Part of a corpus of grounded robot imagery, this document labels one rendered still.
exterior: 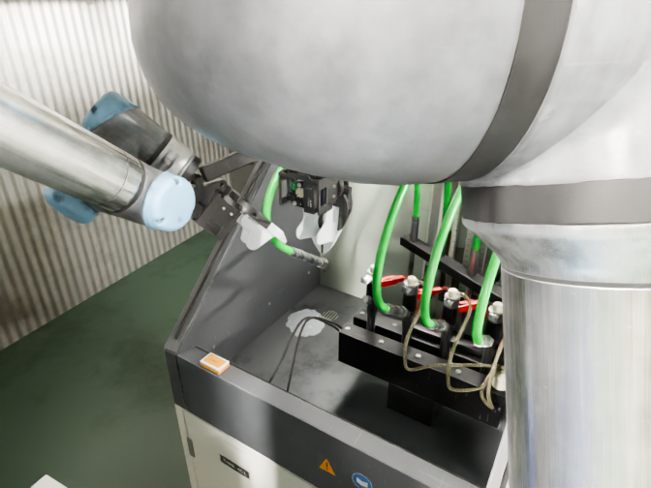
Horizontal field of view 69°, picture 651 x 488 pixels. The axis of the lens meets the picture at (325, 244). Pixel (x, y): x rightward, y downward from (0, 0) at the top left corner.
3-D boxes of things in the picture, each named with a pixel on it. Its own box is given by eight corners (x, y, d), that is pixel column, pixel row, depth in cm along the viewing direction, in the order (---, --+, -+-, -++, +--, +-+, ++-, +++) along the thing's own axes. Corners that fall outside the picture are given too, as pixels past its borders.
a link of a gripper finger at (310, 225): (291, 259, 76) (288, 206, 72) (311, 244, 80) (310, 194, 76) (306, 264, 74) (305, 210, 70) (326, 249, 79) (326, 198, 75)
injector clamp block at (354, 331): (337, 384, 106) (338, 330, 99) (358, 359, 113) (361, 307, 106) (491, 455, 90) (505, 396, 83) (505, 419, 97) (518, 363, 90)
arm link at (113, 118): (72, 135, 72) (106, 96, 75) (135, 181, 77) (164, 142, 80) (79, 119, 66) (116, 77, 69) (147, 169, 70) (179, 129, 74)
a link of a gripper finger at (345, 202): (320, 227, 75) (320, 174, 71) (325, 223, 77) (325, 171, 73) (346, 233, 73) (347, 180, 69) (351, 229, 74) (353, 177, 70)
